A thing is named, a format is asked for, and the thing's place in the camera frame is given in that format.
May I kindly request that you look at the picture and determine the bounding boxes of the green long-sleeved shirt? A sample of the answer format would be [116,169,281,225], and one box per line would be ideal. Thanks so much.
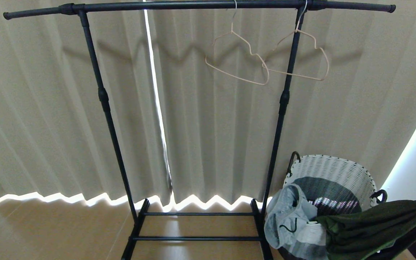
[315,200,416,260]

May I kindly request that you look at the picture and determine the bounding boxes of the pale grey shorts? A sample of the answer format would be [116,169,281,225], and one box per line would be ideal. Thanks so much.
[265,183,319,250]

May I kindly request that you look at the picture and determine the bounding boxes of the beige curtain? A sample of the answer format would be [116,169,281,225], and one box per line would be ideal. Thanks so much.
[0,0,416,213]

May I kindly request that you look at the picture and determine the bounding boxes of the pink clothes hanger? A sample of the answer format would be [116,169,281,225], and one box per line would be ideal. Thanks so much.
[266,0,329,81]
[205,0,269,86]

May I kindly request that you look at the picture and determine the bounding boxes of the black clothes rack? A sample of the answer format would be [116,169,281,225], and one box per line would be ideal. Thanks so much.
[3,0,396,260]

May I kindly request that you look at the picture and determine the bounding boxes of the white laundry basket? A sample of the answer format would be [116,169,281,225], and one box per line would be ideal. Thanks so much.
[278,151,388,260]

